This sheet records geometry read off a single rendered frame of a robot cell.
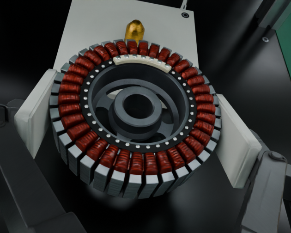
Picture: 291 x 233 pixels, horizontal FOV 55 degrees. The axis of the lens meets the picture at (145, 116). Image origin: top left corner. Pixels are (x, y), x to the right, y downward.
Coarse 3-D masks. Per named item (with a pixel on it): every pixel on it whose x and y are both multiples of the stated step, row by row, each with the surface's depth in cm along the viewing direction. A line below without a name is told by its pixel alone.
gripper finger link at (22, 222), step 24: (0, 120) 12; (0, 144) 11; (24, 144) 12; (0, 168) 10; (24, 168) 10; (0, 192) 11; (24, 192) 9; (48, 192) 9; (24, 216) 8; (48, 216) 9; (72, 216) 8
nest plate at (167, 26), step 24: (72, 0) 33; (96, 0) 33; (120, 0) 34; (72, 24) 31; (96, 24) 31; (120, 24) 32; (144, 24) 33; (168, 24) 34; (192, 24) 35; (72, 48) 29; (168, 48) 31; (192, 48) 32
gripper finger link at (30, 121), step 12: (48, 72) 18; (48, 84) 17; (36, 96) 15; (48, 96) 17; (24, 108) 14; (36, 108) 14; (48, 108) 17; (24, 120) 13; (36, 120) 14; (48, 120) 18; (24, 132) 13; (36, 132) 15; (36, 144) 15
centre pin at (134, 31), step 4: (136, 20) 29; (128, 24) 29; (132, 24) 29; (136, 24) 29; (140, 24) 29; (128, 28) 29; (132, 28) 29; (136, 28) 29; (140, 28) 29; (144, 28) 30; (128, 32) 29; (132, 32) 29; (136, 32) 29; (140, 32) 29; (128, 36) 29; (132, 36) 29; (136, 36) 29; (140, 36) 29; (124, 40) 31; (136, 40) 30
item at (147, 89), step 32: (64, 64) 19; (96, 64) 19; (128, 64) 20; (160, 64) 20; (192, 64) 21; (64, 96) 17; (96, 96) 20; (128, 96) 19; (160, 96) 21; (192, 96) 19; (64, 128) 16; (96, 128) 16; (128, 128) 18; (160, 128) 20; (192, 128) 18; (64, 160) 18; (96, 160) 15; (128, 160) 15; (160, 160) 16; (192, 160) 16; (128, 192) 16; (160, 192) 17
